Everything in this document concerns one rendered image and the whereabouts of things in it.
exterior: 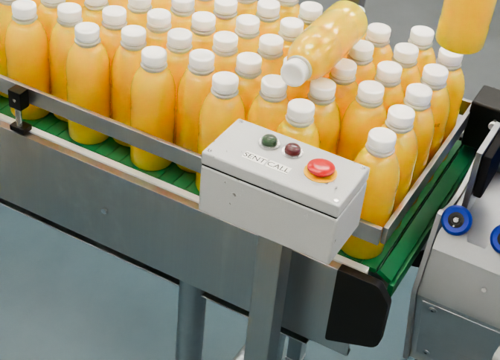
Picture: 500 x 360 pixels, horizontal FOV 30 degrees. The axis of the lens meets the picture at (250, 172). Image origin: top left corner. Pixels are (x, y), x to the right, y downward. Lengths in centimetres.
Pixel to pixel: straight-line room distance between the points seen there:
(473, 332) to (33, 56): 83
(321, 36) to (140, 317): 132
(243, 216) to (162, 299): 135
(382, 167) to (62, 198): 59
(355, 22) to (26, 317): 140
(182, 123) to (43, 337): 114
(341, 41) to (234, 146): 27
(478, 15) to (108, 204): 66
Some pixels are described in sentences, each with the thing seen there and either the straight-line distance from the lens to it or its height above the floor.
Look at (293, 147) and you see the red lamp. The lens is 123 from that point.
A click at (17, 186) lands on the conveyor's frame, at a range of 169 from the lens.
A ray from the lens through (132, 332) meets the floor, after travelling 249.
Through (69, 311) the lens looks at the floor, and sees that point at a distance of 255.
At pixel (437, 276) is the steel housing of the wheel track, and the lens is 144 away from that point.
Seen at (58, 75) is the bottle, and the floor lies 99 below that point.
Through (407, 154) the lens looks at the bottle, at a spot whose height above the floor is 105.
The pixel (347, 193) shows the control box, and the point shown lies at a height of 110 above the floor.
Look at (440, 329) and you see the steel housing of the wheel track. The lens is 153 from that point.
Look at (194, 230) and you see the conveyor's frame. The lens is 148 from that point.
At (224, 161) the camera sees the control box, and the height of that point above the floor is 110.
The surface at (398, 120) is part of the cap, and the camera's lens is 134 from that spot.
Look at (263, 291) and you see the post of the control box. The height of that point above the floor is 87.
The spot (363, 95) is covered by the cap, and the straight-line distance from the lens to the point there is 139.
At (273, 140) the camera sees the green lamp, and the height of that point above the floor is 111.
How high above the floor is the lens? 181
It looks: 37 degrees down
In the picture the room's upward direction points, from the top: 6 degrees clockwise
